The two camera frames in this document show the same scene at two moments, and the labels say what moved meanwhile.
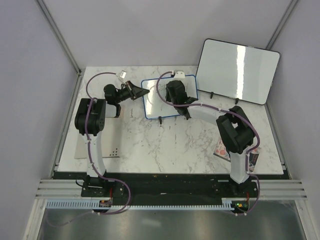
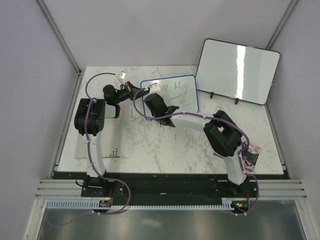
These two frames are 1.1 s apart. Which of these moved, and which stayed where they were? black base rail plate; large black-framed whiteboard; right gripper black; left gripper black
Moved: right gripper black
Stayed: large black-framed whiteboard; left gripper black; black base rail plate
